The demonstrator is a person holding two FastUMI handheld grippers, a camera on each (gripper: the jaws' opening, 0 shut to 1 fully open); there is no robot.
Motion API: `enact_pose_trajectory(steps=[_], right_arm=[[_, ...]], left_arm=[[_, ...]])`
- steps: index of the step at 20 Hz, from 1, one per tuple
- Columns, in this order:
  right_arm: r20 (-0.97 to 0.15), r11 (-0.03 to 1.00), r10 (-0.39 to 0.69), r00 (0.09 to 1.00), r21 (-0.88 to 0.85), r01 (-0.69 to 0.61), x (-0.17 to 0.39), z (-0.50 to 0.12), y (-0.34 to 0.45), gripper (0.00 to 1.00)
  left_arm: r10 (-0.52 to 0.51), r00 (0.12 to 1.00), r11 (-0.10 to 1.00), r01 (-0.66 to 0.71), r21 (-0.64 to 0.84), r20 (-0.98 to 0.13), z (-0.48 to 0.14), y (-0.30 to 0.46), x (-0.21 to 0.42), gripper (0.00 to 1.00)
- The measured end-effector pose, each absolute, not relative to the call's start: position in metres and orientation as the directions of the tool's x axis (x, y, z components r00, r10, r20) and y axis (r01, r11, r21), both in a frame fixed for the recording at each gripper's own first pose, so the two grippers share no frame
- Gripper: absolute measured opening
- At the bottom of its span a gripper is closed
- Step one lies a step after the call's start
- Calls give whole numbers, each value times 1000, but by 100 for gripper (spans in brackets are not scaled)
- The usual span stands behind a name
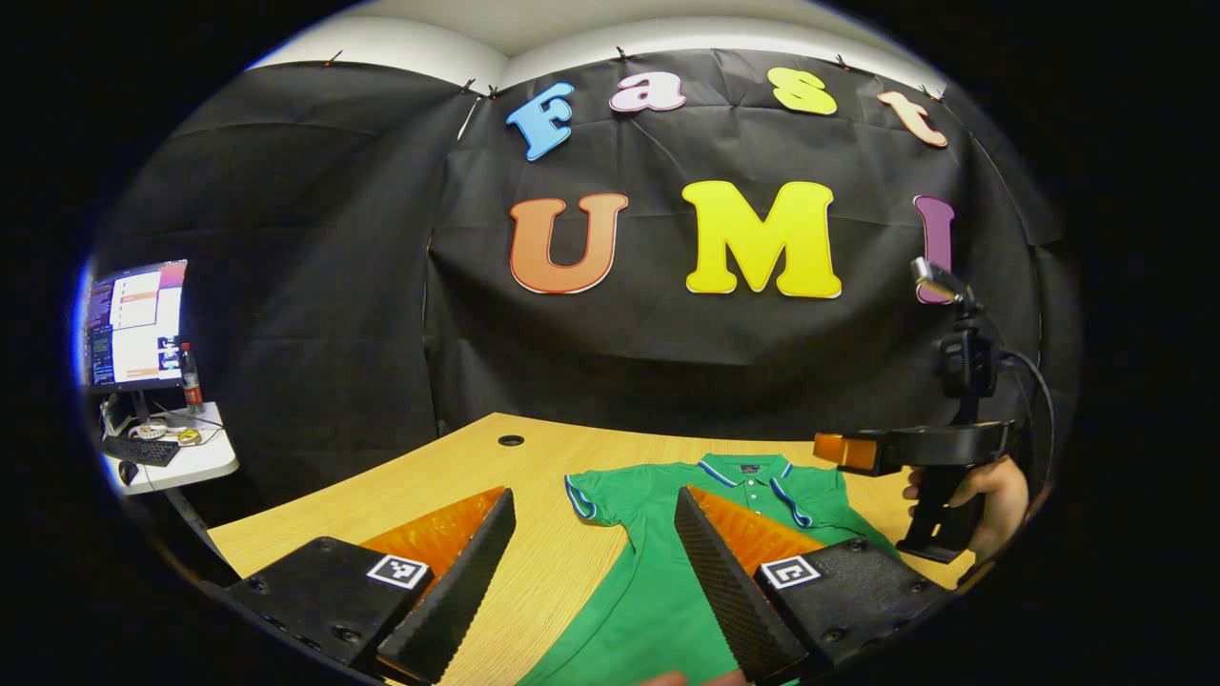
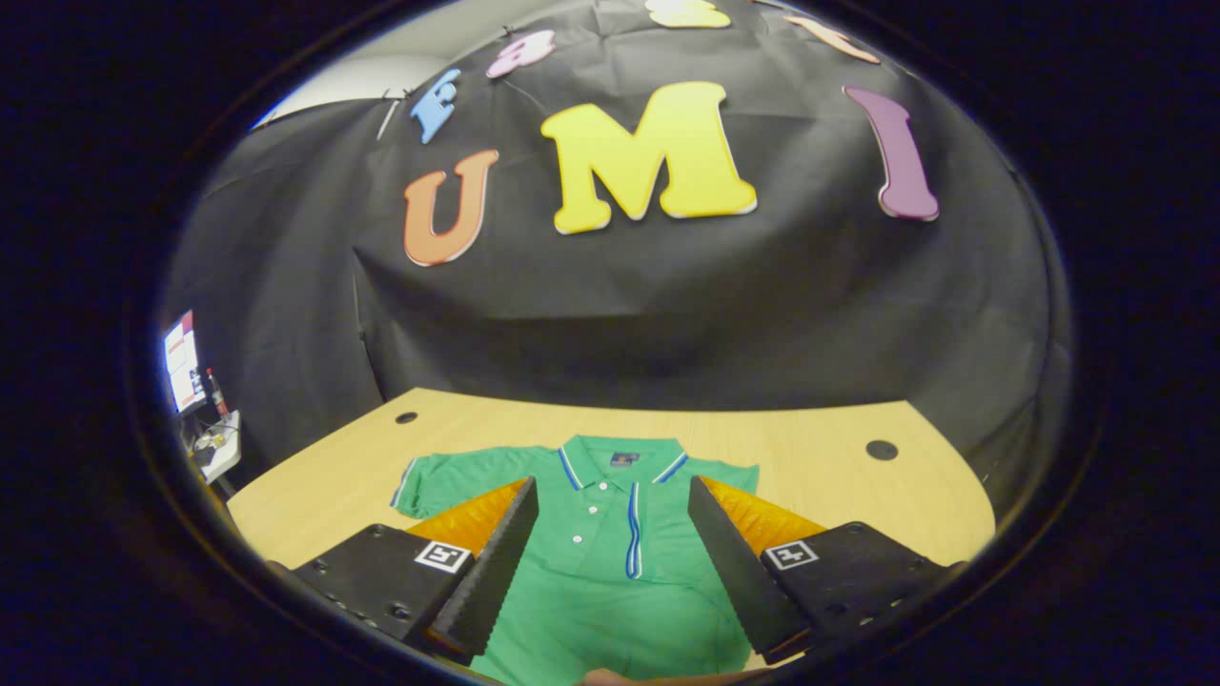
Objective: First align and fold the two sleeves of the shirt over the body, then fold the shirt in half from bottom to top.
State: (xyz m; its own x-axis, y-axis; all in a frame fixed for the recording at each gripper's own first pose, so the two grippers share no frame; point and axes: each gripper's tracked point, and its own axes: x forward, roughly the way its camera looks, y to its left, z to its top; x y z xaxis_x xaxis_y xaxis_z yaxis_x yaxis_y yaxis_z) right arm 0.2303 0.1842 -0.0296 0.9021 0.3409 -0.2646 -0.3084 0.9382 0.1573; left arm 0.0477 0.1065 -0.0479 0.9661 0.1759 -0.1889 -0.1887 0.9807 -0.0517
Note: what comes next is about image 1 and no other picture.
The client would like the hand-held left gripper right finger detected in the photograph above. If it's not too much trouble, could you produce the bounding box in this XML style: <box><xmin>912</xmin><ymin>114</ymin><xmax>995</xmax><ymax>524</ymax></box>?
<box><xmin>673</xmin><ymin>485</ymin><xmax>956</xmax><ymax>684</ymax></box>

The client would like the black keyboard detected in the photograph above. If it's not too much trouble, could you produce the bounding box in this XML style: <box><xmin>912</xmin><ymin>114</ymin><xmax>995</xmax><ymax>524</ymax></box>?
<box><xmin>103</xmin><ymin>435</ymin><xmax>181</xmax><ymax>468</ymax></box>

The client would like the green T-shirt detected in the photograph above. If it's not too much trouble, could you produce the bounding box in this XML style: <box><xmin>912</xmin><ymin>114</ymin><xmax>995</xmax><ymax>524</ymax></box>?
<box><xmin>519</xmin><ymin>454</ymin><xmax>902</xmax><ymax>686</ymax></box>

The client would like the red drink bottle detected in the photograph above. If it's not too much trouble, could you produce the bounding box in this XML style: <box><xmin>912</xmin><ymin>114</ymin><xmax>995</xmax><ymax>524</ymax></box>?
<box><xmin>179</xmin><ymin>343</ymin><xmax>205</xmax><ymax>412</ymax></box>

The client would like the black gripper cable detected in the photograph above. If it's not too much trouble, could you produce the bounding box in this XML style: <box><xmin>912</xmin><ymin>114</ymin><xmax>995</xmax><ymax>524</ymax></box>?
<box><xmin>1001</xmin><ymin>349</ymin><xmax>1059</xmax><ymax>501</ymax></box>

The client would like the computer monitor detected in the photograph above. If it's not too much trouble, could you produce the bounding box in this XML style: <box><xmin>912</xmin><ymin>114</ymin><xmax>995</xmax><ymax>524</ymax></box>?
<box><xmin>84</xmin><ymin>259</ymin><xmax>189</xmax><ymax>425</ymax></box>

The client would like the white side table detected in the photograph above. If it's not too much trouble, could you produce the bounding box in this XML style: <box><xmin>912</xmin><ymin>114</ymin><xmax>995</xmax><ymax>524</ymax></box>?
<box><xmin>100</xmin><ymin>402</ymin><xmax>240</xmax><ymax>497</ymax></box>

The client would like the black backdrop cloth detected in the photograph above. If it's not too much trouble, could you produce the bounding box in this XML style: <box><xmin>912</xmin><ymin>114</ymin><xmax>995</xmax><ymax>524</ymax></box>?
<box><xmin>91</xmin><ymin>48</ymin><xmax>1083</xmax><ymax>520</ymax></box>

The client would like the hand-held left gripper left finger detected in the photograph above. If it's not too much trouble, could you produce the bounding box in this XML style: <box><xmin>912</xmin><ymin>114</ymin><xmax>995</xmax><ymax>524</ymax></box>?
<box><xmin>224</xmin><ymin>487</ymin><xmax>518</xmax><ymax>685</ymax></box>

